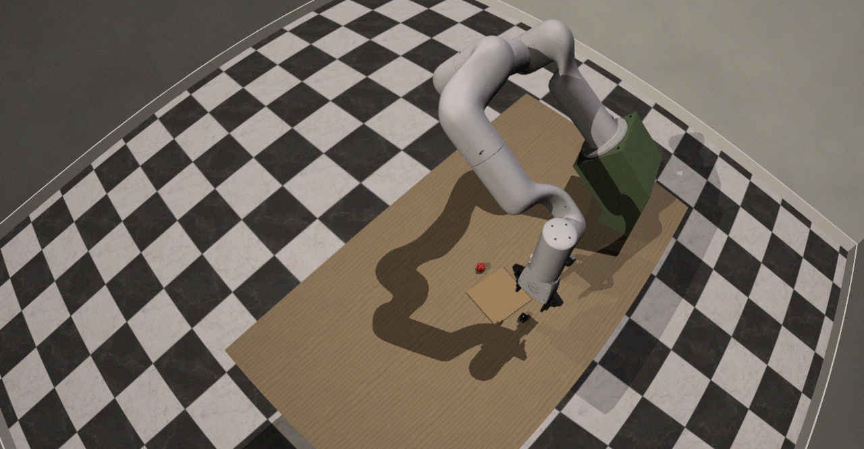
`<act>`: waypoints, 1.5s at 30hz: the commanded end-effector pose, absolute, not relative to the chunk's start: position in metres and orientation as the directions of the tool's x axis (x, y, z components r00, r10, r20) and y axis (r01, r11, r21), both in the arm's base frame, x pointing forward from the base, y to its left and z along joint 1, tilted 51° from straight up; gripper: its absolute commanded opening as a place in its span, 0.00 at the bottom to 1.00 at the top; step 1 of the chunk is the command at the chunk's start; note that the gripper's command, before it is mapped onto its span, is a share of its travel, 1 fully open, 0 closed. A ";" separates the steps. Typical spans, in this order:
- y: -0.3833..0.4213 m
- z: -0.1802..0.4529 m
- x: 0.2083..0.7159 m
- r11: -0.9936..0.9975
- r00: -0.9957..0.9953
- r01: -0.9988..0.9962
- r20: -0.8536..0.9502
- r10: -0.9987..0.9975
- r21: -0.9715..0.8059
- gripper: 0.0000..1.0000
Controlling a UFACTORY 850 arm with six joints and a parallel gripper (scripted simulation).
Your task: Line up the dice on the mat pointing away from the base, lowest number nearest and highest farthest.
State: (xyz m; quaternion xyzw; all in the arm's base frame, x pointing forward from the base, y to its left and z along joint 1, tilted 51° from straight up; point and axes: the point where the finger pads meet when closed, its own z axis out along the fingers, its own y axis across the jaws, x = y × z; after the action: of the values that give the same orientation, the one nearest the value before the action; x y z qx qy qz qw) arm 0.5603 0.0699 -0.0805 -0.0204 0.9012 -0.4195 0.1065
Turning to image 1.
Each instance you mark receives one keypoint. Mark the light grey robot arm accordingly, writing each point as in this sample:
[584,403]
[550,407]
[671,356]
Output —
[466,91]

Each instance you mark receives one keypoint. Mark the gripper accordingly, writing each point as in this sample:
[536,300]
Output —
[545,293]

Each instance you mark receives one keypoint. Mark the tan flat mat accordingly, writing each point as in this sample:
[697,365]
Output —
[496,296]

